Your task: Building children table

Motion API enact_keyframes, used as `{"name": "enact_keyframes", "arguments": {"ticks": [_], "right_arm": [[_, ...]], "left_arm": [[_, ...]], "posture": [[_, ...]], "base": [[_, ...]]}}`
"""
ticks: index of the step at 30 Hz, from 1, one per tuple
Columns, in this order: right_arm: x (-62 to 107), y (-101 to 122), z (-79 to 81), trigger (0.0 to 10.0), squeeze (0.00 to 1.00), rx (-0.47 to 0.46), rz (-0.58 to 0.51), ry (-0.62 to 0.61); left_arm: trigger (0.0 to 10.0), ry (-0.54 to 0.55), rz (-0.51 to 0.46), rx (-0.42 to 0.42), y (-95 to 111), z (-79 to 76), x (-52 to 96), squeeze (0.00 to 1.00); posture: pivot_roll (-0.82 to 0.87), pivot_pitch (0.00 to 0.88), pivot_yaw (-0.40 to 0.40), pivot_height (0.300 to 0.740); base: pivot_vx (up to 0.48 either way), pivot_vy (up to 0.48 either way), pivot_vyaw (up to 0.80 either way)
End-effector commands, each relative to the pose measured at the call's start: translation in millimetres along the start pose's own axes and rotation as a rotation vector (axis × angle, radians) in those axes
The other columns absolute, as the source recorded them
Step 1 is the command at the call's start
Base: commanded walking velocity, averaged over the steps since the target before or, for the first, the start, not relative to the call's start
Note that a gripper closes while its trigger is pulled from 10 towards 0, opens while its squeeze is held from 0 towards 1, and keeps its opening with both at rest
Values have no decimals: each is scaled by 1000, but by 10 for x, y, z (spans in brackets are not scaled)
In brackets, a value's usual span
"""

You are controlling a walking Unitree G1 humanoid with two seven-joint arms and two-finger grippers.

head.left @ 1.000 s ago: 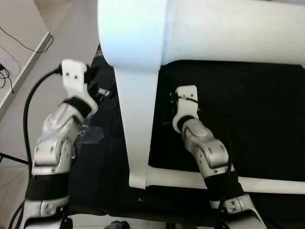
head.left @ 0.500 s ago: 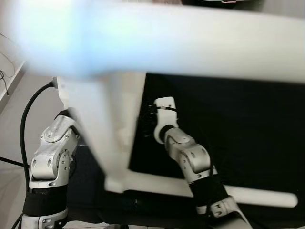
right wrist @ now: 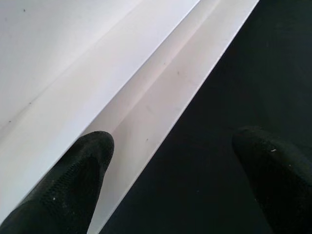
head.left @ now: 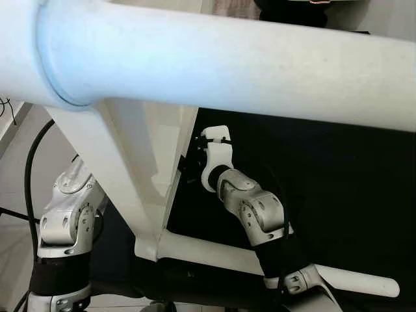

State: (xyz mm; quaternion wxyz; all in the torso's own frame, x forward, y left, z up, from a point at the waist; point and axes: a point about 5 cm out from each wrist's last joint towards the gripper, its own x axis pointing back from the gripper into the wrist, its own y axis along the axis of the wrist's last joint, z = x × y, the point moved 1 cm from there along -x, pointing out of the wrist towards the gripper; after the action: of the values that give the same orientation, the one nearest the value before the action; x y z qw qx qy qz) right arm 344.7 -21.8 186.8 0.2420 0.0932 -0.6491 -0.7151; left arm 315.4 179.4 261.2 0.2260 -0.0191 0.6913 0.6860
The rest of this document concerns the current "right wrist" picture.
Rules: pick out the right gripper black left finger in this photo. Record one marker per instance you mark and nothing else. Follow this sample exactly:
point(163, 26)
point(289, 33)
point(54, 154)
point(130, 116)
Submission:
point(65, 190)

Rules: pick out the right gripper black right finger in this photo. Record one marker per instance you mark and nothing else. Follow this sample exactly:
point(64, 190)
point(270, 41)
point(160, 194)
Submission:
point(280, 182)

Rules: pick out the black tablecloth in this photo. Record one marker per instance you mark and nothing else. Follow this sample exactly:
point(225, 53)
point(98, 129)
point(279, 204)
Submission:
point(219, 170)

